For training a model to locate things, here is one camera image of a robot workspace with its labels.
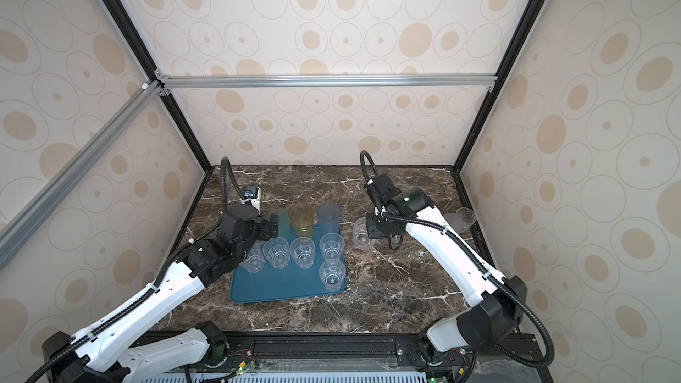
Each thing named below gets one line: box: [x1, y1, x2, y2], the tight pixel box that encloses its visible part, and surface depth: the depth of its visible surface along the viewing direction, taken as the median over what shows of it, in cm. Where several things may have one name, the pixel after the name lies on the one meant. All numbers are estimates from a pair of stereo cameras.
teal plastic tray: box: [230, 258, 346, 305], surface depth 90 cm
